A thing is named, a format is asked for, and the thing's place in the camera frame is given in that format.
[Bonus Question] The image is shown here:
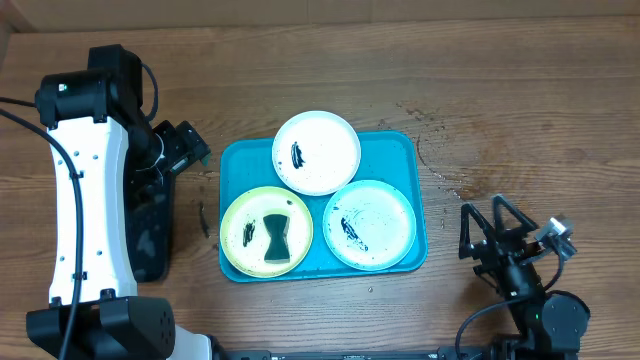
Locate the white plate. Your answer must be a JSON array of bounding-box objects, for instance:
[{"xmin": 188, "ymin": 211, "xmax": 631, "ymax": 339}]
[{"xmin": 271, "ymin": 110, "xmax": 361, "ymax": 196}]

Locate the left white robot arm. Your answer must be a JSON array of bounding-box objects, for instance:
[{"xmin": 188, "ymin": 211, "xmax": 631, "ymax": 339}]
[{"xmin": 26, "ymin": 44, "xmax": 225, "ymax": 359}]

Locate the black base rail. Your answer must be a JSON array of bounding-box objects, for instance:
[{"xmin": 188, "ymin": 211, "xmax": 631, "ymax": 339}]
[{"xmin": 214, "ymin": 346, "xmax": 579, "ymax": 360}]

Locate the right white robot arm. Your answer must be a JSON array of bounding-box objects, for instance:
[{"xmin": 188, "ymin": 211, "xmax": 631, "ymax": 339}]
[{"xmin": 454, "ymin": 194, "xmax": 591, "ymax": 359}]

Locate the yellow-green plate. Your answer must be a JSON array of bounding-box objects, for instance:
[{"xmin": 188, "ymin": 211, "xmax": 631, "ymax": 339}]
[{"xmin": 220, "ymin": 186, "xmax": 314, "ymax": 278}]

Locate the dark green sponge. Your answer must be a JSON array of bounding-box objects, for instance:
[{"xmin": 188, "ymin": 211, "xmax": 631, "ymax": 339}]
[{"xmin": 263, "ymin": 214, "xmax": 290, "ymax": 263}]

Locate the brown cardboard backdrop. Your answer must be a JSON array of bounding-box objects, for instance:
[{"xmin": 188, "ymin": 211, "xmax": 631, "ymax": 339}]
[{"xmin": 1, "ymin": 0, "xmax": 639, "ymax": 32}]

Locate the blue plastic tray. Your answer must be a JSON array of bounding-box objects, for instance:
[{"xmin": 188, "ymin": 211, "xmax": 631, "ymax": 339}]
[{"xmin": 219, "ymin": 130, "xmax": 428, "ymax": 281}]

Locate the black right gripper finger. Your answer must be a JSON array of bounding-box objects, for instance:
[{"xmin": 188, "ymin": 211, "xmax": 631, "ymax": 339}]
[
  {"xmin": 458, "ymin": 202, "xmax": 494, "ymax": 260},
  {"xmin": 491, "ymin": 193, "xmax": 540, "ymax": 241}
]

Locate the black water tray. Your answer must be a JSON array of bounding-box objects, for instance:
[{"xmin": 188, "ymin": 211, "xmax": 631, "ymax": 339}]
[{"xmin": 124, "ymin": 169, "xmax": 175, "ymax": 283}]

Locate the light blue plate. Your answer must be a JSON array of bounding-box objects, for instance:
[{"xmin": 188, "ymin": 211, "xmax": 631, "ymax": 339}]
[{"xmin": 322, "ymin": 180, "xmax": 417, "ymax": 272}]

